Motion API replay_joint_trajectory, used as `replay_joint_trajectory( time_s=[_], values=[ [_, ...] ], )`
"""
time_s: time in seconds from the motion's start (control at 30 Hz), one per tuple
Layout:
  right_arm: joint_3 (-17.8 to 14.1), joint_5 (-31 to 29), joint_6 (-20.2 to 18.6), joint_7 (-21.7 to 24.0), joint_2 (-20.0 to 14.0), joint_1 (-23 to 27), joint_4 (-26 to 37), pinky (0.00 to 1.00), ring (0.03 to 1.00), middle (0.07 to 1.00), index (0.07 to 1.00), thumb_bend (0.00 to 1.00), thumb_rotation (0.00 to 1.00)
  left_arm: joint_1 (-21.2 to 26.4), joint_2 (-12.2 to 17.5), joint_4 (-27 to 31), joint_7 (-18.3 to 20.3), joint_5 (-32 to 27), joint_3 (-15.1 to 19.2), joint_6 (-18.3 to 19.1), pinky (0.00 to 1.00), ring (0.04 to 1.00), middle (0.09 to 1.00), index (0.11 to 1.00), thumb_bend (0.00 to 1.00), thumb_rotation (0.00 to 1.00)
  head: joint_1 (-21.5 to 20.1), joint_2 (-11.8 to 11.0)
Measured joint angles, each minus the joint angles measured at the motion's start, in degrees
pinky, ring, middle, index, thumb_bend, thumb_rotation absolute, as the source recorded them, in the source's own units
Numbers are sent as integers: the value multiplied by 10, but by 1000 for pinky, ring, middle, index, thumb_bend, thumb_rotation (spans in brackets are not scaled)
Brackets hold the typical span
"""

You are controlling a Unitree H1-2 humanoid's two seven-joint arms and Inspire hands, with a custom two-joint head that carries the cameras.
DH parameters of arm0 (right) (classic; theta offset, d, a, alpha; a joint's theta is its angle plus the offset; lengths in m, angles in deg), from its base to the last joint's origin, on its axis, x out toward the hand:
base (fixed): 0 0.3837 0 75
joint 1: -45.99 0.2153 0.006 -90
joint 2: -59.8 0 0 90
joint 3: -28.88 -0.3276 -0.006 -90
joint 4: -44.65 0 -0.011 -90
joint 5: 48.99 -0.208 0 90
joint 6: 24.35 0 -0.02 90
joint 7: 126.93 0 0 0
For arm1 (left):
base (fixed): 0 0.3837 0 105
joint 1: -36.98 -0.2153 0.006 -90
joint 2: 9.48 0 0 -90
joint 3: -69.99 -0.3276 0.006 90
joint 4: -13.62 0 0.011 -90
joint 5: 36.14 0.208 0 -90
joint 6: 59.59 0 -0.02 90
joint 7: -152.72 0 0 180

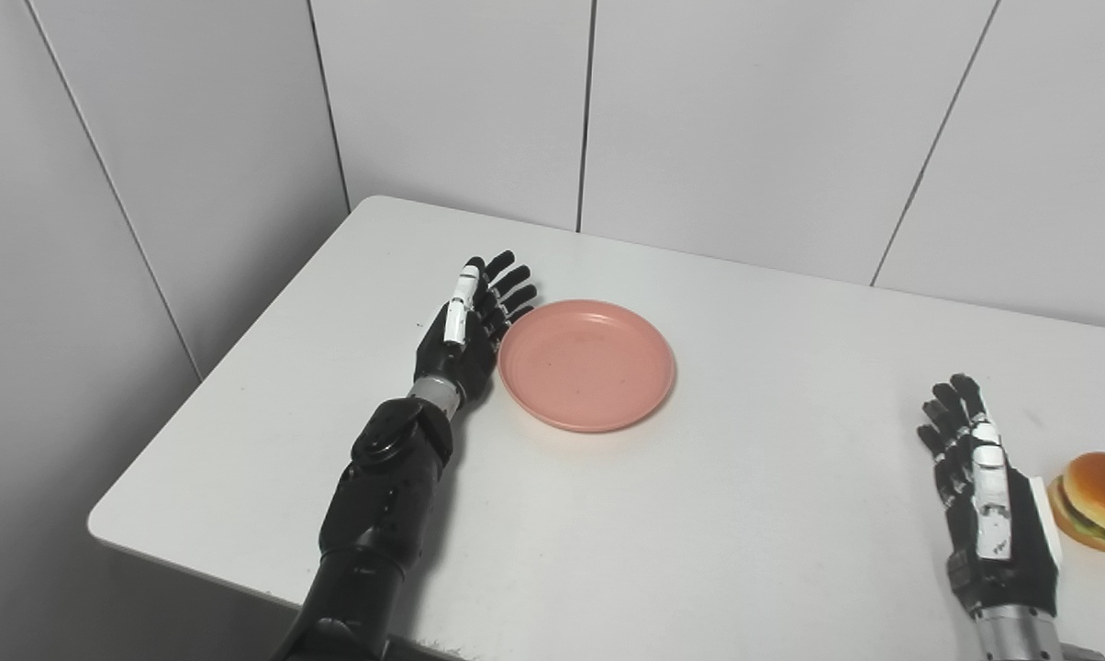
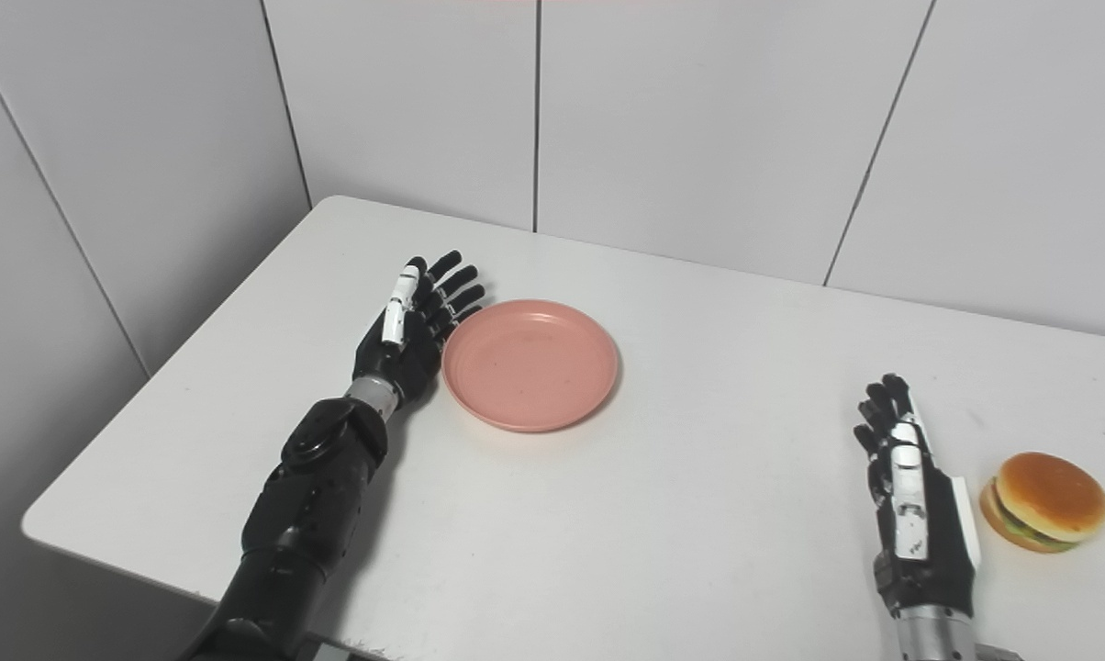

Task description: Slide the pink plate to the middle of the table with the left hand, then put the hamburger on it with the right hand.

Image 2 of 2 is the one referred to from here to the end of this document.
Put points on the toy hamburger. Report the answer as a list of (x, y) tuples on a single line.
[(1053, 491)]

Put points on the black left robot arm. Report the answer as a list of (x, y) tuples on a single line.
[(305, 514)]

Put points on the black and white right hand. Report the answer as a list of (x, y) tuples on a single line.
[(938, 551)]

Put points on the black and white left hand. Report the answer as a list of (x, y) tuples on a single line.
[(401, 363)]

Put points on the pink round plate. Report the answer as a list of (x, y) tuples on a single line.
[(530, 365)]

